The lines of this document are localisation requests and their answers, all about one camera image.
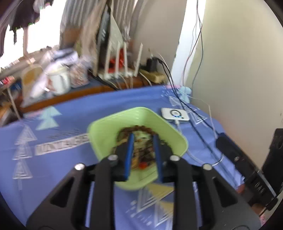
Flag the dark hanging jacket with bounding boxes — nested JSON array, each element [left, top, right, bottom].
[[1, 1, 54, 57]]

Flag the clear plastic jar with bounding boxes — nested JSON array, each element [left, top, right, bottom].
[[69, 61, 89, 88]]

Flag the brown wooden bead bracelet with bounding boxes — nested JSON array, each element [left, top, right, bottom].
[[115, 125, 173, 155]]

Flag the grey right curtain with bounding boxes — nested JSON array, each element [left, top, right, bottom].
[[59, 1, 143, 49]]

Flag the white power bank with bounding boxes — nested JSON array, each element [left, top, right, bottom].
[[161, 108, 190, 122]]

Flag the covered black monitor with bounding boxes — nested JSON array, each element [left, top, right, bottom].
[[79, 2, 126, 75]]

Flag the wooden desk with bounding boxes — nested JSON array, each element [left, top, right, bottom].
[[17, 76, 164, 115]]

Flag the colourful beaded jewelry pile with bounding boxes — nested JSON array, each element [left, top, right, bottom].
[[113, 129, 156, 170]]

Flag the white charging cable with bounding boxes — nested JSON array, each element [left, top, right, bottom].
[[175, 97, 224, 166]]

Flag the white enamel mug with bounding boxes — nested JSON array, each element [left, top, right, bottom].
[[47, 65, 71, 96]]

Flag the black cable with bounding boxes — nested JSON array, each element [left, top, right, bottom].
[[154, 0, 224, 160]]

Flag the green plastic basket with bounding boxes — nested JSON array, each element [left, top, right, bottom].
[[88, 107, 188, 191]]

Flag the black power adapter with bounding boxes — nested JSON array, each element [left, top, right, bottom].
[[146, 57, 158, 72]]

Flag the beige power strip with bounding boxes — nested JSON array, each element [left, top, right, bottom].
[[139, 70, 166, 84]]

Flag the white wifi router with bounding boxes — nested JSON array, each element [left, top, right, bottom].
[[98, 42, 143, 80]]

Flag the white yellow chair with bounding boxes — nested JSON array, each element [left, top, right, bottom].
[[20, 64, 44, 108]]

